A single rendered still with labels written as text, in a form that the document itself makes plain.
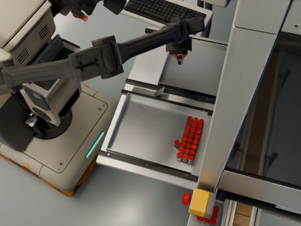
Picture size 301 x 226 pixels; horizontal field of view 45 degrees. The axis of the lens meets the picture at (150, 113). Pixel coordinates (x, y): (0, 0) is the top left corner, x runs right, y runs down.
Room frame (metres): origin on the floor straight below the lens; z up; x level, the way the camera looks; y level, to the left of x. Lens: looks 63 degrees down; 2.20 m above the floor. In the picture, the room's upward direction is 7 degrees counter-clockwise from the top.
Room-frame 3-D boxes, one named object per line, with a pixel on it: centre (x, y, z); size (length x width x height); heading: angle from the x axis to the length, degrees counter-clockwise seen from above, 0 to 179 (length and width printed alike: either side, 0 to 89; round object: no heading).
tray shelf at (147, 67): (0.73, -0.12, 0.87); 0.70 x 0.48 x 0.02; 157
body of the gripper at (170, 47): (0.88, -0.14, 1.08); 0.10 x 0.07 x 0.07; 81
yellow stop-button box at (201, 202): (0.27, -0.13, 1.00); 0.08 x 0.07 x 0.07; 67
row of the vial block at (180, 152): (0.54, -0.12, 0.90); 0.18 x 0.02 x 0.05; 157
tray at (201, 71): (0.86, -0.25, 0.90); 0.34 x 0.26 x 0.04; 67
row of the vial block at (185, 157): (0.53, -0.14, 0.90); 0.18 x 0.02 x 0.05; 157
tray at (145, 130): (0.59, -0.02, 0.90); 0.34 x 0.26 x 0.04; 67
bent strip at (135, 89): (0.78, 0.00, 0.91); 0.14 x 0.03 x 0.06; 67
